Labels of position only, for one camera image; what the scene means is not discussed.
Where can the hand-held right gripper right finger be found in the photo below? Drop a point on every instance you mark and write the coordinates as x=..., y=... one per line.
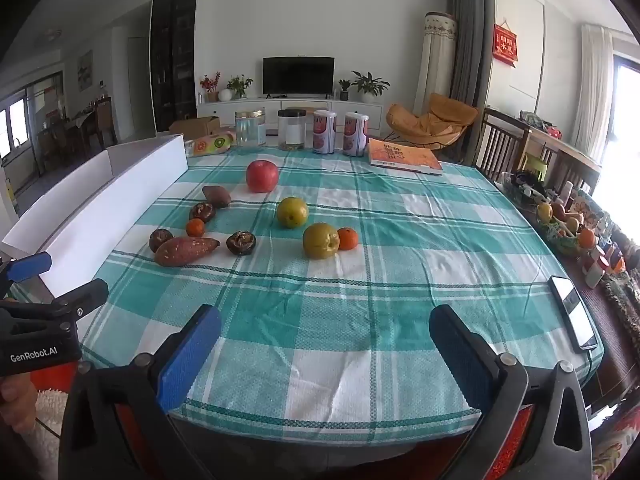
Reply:
x=462, y=355

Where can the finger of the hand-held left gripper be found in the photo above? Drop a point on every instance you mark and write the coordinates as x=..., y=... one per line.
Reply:
x=30, y=266
x=82, y=294

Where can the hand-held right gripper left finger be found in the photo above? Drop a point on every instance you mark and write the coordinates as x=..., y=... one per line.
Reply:
x=187, y=355

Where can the small tangerine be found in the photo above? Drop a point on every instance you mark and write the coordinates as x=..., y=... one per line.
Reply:
x=195, y=227

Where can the large tangerine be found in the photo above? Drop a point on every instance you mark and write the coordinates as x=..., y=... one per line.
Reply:
x=349, y=239

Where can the yellow green pear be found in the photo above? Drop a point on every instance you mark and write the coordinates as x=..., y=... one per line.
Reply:
x=292, y=212
x=320, y=240

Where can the person's left hand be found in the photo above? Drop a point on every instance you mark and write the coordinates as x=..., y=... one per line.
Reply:
x=15, y=397

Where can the white fluffy cloth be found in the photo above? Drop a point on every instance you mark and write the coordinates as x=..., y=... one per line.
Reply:
x=47, y=410

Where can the white cardboard box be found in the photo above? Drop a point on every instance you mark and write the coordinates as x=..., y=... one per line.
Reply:
x=100, y=200

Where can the large sweet potato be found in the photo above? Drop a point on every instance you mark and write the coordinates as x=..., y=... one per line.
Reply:
x=185, y=252

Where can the black smartphone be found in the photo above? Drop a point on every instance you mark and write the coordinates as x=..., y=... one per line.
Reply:
x=572, y=317

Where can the green white checked tablecloth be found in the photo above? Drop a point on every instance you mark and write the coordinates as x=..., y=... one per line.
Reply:
x=350, y=310

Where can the fruit basket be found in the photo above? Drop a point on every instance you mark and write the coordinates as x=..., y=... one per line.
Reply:
x=562, y=235

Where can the white bottle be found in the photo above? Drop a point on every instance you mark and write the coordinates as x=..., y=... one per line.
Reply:
x=595, y=267

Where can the brown kiwi fruit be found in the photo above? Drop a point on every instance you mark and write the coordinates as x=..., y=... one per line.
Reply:
x=216, y=196

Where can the dark dining chair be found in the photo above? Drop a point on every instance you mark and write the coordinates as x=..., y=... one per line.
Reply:
x=104, y=117

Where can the pile of dark clutter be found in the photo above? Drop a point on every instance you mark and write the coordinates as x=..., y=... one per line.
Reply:
x=525, y=187

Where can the floral cushion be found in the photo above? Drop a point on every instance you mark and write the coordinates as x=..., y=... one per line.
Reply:
x=617, y=445

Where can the red apple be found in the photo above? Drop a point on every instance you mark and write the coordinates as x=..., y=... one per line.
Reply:
x=261, y=176

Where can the fruit printed packet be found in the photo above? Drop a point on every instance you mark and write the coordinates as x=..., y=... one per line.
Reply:
x=212, y=144

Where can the brown cardboard box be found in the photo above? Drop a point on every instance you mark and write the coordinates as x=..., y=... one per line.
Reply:
x=195, y=126

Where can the green plastic stool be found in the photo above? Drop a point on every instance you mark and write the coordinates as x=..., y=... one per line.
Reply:
x=537, y=165

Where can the orange book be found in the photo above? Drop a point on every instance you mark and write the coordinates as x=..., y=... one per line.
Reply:
x=402, y=156

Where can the wooden chair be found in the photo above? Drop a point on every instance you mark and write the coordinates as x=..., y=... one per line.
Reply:
x=500, y=125
x=570, y=155

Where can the orange lounge chair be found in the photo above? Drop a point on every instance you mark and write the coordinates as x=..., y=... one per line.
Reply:
x=425, y=122

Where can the clear jar gold lid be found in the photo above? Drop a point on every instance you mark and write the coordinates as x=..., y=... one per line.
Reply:
x=250, y=127

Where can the white vase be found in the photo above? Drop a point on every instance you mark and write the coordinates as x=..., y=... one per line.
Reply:
x=225, y=94

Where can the red flower plant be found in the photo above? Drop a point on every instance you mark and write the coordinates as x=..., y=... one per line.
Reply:
x=211, y=85

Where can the red white can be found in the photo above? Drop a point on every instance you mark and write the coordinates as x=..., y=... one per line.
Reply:
x=355, y=134
x=325, y=132

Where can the clear jar black lid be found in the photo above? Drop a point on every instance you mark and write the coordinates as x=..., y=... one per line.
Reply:
x=291, y=130

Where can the black glass cabinet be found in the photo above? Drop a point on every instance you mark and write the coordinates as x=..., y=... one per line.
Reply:
x=172, y=55

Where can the green leafy potted plant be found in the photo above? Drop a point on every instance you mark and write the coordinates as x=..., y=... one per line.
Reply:
x=239, y=85

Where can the white television cabinet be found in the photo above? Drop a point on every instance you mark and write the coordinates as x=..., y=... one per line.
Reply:
x=290, y=104

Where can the large green potted plant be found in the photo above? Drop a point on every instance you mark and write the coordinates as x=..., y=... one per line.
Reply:
x=369, y=85

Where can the small dark potted plant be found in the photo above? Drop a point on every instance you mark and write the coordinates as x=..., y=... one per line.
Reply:
x=344, y=90

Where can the white curtain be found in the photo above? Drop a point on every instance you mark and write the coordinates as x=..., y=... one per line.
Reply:
x=592, y=90

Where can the black television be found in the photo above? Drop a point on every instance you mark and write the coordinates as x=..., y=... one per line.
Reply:
x=298, y=75

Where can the covered standing air conditioner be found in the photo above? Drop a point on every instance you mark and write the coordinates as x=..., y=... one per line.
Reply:
x=435, y=55

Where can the grey curtain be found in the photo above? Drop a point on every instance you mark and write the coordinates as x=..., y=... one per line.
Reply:
x=465, y=40

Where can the wall painting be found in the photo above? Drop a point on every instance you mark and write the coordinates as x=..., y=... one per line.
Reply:
x=85, y=70

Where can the red wall hanging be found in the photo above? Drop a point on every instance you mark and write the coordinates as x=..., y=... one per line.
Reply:
x=505, y=45

